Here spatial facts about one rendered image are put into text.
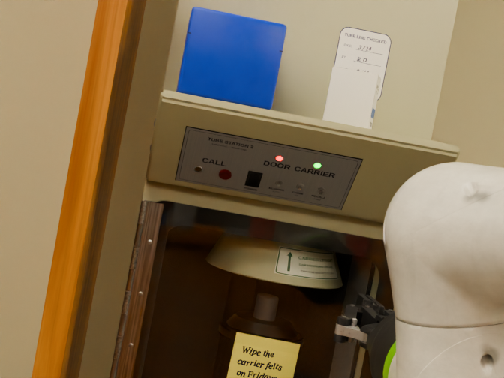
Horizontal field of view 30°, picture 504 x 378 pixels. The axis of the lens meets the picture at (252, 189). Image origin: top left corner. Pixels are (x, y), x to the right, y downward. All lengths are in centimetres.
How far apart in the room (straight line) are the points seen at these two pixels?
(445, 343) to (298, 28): 51
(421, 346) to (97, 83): 46
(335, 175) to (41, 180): 63
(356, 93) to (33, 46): 66
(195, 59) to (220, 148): 10
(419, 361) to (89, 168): 44
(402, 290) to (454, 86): 91
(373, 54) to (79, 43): 57
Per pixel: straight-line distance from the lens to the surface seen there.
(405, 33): 112
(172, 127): 99
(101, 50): 99
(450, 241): 66
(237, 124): 98
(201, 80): 97
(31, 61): 153
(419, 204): 68
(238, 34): 98
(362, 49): 111
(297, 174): 103
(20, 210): 153
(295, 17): 110
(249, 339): 110
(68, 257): 100
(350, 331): 93
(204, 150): 101
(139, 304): 109
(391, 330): 84
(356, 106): 102
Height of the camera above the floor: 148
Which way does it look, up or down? 3 degrees down
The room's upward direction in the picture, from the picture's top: 11 degrees clockwise
